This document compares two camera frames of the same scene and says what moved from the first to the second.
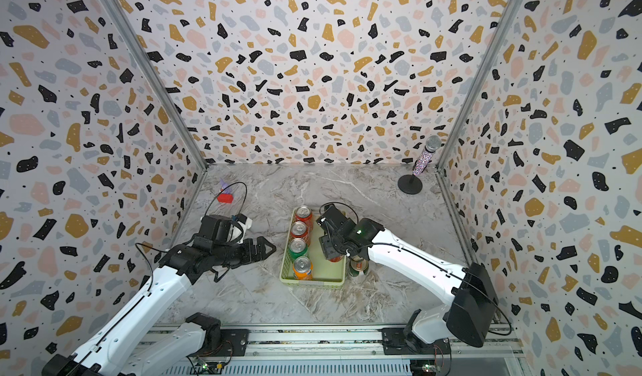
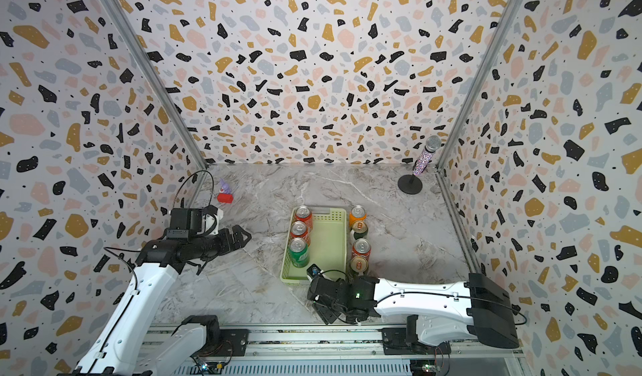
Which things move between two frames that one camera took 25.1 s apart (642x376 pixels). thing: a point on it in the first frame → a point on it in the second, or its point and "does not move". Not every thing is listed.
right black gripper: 325,243 → 326,317
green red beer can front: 355,266 does not move
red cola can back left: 303,213 does not move
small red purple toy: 225,195 does not move
